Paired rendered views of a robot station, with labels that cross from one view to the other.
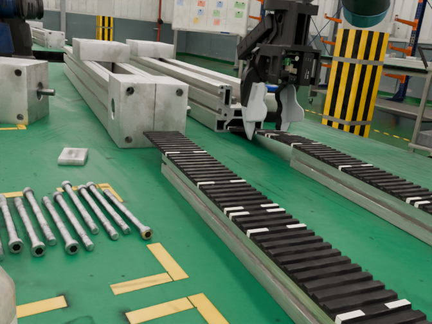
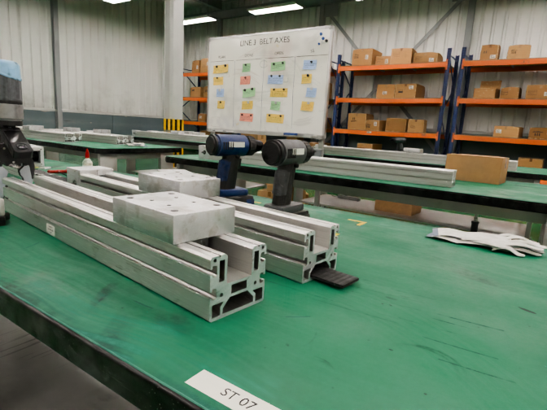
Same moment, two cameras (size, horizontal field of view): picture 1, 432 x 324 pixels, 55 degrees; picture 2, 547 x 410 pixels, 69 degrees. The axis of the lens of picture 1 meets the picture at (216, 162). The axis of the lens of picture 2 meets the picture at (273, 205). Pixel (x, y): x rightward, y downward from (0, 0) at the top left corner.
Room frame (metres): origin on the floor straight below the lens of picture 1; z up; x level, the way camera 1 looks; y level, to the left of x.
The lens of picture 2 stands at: (1.95, 0.15, 1.02)
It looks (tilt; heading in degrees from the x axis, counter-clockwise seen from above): 11 degrees down; 156
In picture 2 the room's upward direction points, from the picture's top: 3 degrees clockwise
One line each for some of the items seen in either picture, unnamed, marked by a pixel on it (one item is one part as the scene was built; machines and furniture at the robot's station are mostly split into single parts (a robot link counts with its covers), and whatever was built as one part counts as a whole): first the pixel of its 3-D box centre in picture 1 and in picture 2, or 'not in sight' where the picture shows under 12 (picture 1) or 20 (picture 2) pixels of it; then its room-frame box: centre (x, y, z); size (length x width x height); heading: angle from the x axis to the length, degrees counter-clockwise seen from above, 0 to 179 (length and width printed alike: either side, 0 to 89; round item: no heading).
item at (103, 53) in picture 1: (99, 55); (178, 189); (1.03, 0.31, 0.87); 0.16 x 0.11 x 0.07; 26
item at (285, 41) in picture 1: (285, 45); (7, 142); (0.65, -0.09, 0.94); 0.09 x 0.08 x 0.12; 26
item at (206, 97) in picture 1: (172, 79); (97, 222); (1.12, 0.14, 0.82); 0.80 x 0.10 x 0.09; 26
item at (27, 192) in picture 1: (38, 213); not in sight; (0.33, 0.15, 0.78); 0.11 x 0.01 x 0.01; 35
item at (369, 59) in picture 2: not in sight; (390, 112); (-6.58, 7.03, 1.58); 2.83 x 0.98 x 3.15; 32
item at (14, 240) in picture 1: (8, 219); not in sight; (0.32, 0.17, 0.78); 0.11 x 0.01 x 0.01; 33
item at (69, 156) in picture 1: (73, 156); not in sight; (0.50, 0.18, 0.78); 0.05 x 0.03 x 0.01; 12
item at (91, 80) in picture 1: (99, 76); (178, 211); (1.03, 0.31, 0.82); 0.80 x 0.10 x 0.09; 26
